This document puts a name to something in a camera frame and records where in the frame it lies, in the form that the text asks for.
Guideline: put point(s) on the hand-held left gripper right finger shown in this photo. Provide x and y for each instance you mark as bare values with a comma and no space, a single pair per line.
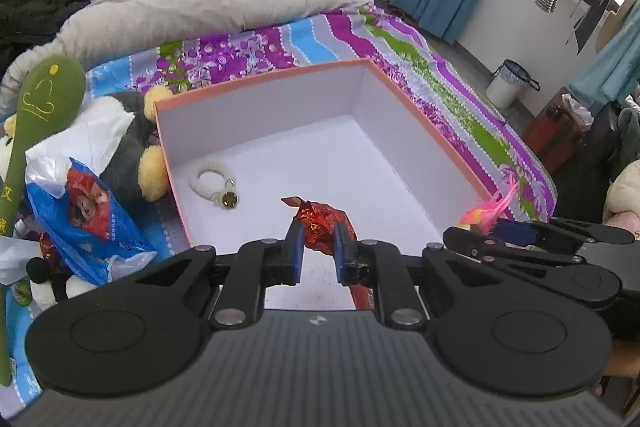
342,257

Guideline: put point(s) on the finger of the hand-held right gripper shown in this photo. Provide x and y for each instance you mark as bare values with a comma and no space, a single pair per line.
515,233
480,247

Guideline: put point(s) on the black suitcase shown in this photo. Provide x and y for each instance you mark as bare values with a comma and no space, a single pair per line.
600,147

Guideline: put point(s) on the green plush spoon toy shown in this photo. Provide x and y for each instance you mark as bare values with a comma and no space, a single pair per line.
50,92

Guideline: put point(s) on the floral striped bedsheet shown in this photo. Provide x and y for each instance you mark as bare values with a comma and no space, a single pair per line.
350,37

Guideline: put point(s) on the cream plush toy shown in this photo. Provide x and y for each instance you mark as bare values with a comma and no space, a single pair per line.
622,197

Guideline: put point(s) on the red foil wrapper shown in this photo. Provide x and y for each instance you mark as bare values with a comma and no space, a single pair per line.
320,222

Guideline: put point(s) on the orange cardboard box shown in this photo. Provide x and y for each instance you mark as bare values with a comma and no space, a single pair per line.
350,157

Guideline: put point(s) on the red brown suitcase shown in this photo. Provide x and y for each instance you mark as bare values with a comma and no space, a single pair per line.
550,137

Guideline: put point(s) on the gray and yellow plush toy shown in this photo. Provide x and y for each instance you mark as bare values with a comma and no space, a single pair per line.
125,157

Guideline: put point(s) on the pink feather toy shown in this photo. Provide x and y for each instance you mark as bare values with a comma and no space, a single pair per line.
487,209

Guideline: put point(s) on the white trash bin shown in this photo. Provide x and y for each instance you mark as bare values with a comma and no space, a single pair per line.
502,89

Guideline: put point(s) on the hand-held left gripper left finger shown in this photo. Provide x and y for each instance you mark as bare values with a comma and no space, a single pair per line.
295,254

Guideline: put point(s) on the black and white plush toy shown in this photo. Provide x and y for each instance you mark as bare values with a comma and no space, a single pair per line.
40,289

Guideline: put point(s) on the blue printed plastic bag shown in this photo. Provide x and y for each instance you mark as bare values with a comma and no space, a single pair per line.
100,227

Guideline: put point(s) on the teal hanging cloth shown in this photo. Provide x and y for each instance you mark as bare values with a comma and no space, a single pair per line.
610,62

